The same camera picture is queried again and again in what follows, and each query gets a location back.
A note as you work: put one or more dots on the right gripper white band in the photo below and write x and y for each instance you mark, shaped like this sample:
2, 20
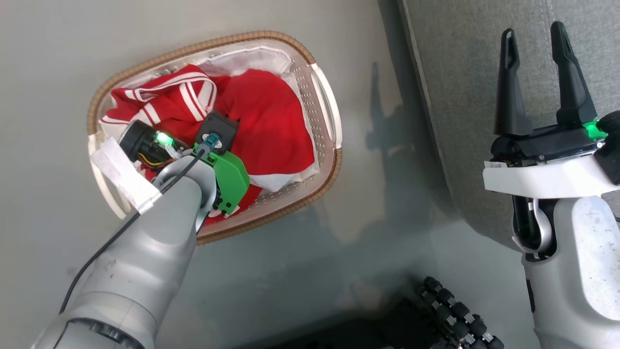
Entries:
547, 174

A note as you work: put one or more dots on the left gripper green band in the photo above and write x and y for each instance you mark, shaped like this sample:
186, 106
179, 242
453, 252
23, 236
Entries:
230, 182

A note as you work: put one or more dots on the red white striped garment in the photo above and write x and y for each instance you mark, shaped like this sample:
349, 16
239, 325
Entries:
271, 126

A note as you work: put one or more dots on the red garment with white stripes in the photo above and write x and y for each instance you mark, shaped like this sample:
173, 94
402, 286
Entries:
164, 104

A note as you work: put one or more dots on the dark robot base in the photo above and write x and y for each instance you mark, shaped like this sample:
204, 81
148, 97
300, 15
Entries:
378, 334

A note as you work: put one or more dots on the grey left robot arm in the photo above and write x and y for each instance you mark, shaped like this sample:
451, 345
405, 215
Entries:
140, 261

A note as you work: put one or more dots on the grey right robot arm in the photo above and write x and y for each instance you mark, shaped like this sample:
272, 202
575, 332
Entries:
581, 271

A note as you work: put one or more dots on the white basket with brown rim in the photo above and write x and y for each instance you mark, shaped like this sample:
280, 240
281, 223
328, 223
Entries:
310, 97

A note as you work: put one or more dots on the grey fabric sofa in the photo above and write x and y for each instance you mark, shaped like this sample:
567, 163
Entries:
460, 72

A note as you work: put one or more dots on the black ribbed robot wheel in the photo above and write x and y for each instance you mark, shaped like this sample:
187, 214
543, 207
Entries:
455, 310

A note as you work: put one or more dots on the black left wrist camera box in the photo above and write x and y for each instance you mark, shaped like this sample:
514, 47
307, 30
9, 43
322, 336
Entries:
220, 127

